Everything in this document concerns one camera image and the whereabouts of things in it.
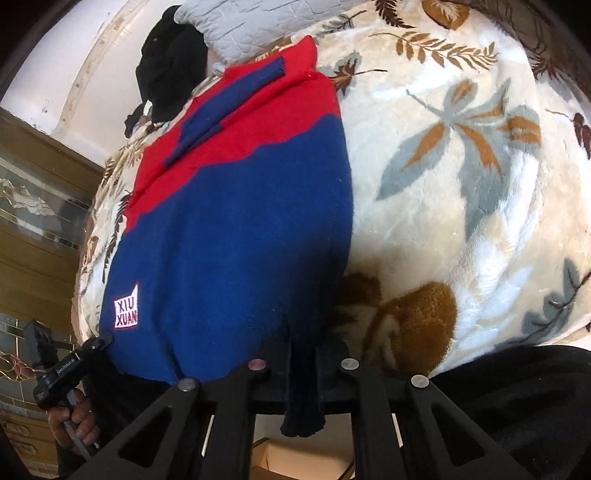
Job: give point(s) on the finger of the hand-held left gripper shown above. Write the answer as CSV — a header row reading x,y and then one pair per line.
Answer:
x,y
97,345

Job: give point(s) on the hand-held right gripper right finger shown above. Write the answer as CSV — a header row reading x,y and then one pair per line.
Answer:
x,y
330,371

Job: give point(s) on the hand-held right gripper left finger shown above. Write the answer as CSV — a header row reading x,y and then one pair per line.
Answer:
x,y
272,376

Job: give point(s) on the red and blue sweater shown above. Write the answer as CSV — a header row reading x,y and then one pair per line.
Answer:
x,y
231,230

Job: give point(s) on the black clothes pile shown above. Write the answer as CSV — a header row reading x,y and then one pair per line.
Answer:
x,y
171,69

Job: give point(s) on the person's left hand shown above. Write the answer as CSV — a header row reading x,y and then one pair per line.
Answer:
x,y
81,417

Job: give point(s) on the cardboard box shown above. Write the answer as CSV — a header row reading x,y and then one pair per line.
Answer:
x,y
277,457

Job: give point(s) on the wooden cabinet with glass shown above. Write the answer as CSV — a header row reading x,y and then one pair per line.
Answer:
x,y
37,207

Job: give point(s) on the person's black clothing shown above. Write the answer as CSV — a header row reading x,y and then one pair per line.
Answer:
x,y
517,401

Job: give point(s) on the cream leaf print blanket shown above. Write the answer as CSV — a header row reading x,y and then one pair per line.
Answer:
x,y
438,184

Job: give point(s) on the grey quilted pillow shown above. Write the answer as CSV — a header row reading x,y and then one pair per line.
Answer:
x,y
231,27

